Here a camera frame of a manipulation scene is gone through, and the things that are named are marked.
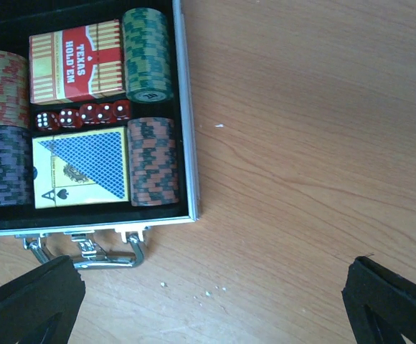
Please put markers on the brown poker chip stack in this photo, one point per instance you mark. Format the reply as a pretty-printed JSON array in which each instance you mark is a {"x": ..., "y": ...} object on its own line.
[{"x": 153, "y": 166}]

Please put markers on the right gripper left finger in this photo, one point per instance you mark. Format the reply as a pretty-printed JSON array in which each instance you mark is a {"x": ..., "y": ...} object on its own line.
[{"x": 42, "y": 305}]

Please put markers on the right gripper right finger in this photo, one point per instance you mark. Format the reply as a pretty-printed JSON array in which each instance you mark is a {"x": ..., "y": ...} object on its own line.
[{"x": 380, "y": 304}]

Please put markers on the green poker chip stack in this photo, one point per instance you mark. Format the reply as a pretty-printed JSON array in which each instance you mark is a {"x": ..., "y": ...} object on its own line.
[{"x": 147, "y": 65}]

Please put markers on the blue playing card box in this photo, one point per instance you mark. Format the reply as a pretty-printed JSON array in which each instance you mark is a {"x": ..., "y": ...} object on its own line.
[{"x": 84, "y": 168}]

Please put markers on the red playing card box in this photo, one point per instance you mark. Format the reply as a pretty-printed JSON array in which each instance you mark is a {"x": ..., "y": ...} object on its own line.
[{"x": 77, "y": 64}]

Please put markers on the orange poker chip stack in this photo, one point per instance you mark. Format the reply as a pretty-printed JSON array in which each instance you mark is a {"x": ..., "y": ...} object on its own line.
[{"x": 14, "y": 90}]

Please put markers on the red die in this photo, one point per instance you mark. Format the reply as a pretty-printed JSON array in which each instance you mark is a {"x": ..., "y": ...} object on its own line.
[
  {"x": 70, "y": 118},
  {"x": 122, "y": 109},
  {"x": 47, "y": 121},
  {"x": 104, "y": 113},
  {"x": 88, "y": 114}
]

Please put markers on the aluminium poker case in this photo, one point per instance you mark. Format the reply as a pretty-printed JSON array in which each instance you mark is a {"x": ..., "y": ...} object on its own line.
[{"x": 111, "y": 235}]

